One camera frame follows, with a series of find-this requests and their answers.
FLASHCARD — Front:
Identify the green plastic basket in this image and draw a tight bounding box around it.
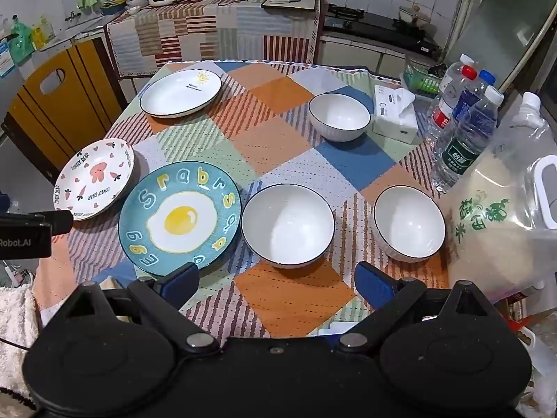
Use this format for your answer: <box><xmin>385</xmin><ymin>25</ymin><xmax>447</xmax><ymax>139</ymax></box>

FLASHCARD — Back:
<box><xmin>402</xmin><ymin>59</ymin><xmax>447</xmax><ymax>96</ymax></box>

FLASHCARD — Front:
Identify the white plate with sun print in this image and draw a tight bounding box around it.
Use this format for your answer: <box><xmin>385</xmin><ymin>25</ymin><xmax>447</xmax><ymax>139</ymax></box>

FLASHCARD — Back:
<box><xmin>139</xmin><ymin>69</ymin><xmax>222</xmax><ymax>118</ymax></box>

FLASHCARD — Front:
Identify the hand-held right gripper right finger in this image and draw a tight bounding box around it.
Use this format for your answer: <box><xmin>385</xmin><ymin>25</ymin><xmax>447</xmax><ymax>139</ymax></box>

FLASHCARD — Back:
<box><xmin>333</xmin><ymin>261</ymin><xmax>515</xmax><ymax>355</ymax></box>

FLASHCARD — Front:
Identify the black rimmed cutting board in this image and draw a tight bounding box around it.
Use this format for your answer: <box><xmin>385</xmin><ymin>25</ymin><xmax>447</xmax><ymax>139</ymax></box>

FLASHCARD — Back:
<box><xmin>261</xmin><ymin>0</ymin><xmax>316</xmax><ymax>11</ymax></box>

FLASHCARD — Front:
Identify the clear bag of rice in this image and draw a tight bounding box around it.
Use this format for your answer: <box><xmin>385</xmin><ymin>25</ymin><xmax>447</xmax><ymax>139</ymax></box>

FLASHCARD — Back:
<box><xmin>441</xmin><ymin>91</ymin><xmax>557</xmax><ymax>310</ymax></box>

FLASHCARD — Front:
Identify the blue fried egg plate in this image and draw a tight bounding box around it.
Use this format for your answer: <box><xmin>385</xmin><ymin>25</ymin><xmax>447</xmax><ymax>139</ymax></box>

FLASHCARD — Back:
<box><xmin>118</xmin><ymin>161</ymin><xmax>243</xmax><ymax>277</ymax></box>

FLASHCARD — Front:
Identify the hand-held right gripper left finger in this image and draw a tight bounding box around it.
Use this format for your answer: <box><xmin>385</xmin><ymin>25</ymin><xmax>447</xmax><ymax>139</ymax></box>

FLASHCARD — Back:
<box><xmin>41</xmin><ymin>263</ymin><xmax>220</xmax><ymax>355</ymax></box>

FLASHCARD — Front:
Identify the yellow wooden chair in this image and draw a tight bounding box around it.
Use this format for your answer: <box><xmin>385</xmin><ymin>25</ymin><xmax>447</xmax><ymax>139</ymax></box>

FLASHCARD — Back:
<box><xmin>0</xmin><ymin>37</ymin><xmax>128</xmax><ymax>174</ymax></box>

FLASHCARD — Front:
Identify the striped patchwork cabinet cloth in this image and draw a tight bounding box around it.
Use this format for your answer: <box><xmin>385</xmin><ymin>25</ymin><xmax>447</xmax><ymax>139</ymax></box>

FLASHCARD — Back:
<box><xmin>107</xmin><ymin>0</ymin><xmax>325</xmax><ymax>78</ymax></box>

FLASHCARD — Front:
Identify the white tissue pack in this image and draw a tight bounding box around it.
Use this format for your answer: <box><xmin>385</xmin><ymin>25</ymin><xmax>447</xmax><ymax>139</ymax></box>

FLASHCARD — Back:
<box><xmin>372</xmin><ymin>85</ymin><xmax>419</xmax><ymax>144</ymax></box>

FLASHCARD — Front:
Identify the white bowl with dark rim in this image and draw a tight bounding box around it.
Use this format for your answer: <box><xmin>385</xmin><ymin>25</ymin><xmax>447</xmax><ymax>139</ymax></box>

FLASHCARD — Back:
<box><xmin>373</xmin><ymin>185</ymin><xmax>447</xmax><ymax>264</ymax></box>
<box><xmin>308</xmin><ymin>93</ymin><xmax>372</xmax><ymax>142</ymax></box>
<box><xmin>241</xmin><ymin>183</ymin><xmax>335</xmax><ymax>269</ymax></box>

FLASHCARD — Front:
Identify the black gas stove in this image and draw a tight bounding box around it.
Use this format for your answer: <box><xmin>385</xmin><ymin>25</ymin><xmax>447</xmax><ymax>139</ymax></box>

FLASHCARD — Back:
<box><xmin>324</xmin><ymin>3</ymin><xmax>441</xmax><ymax>56</ymax></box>

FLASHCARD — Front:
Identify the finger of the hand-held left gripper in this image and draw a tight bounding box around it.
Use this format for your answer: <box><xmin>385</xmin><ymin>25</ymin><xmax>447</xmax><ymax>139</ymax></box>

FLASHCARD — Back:
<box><xmin>0</xmin><ymin>210</ymin><xmax>74</xmax><ymax>237</ymax></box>

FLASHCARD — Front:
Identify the grey refrigerator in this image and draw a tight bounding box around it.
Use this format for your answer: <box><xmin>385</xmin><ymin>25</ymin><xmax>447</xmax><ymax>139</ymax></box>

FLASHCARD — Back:
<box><xmin>439</xmin><ymin>0</ymin><xmax>557</xmax><ymax>111</ymax></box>

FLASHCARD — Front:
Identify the red cap water bottle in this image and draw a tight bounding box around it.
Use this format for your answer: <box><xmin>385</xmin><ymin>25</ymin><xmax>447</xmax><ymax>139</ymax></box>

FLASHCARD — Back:
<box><xmin>429</xmin><ymin>65</ymin><xmax>478</xmax><ymax>144</ymax></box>

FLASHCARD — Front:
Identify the white carrot pattern plate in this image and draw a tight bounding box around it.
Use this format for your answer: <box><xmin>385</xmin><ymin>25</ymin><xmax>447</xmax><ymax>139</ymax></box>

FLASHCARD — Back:
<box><xmin>53</xmin><ymin>138</ymin><xmax>136</xmax><ymax>222</ymax></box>

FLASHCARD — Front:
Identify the pot with glass lid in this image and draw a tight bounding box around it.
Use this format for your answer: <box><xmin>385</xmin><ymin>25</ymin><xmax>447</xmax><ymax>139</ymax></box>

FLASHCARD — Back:
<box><xmin>398</xmin><ymin>3</ymin><xmax>432</xmax><ymax>28</ymax></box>

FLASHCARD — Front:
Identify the blue cap water bottle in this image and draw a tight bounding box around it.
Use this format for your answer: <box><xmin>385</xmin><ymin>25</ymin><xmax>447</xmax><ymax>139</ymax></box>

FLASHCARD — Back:
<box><xmin>453</xmin><ymin>69</ymin><xmax>497</xmax><ymax>123</ymax></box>

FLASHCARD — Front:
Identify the white cap water bottle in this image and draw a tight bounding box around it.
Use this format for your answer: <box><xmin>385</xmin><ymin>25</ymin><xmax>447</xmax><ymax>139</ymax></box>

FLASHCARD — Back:
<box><xmin>433</xmin><ymin>54</ymin><xmax>475</xmax><ymax>101</ymax></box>

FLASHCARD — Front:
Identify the white fluffy cloth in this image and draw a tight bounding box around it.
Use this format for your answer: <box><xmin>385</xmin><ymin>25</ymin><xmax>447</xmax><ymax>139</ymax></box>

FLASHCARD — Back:
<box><xmin>0</xmin><ymin>285</ymin><xmax>42</xmax><ymax>403</ymax></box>

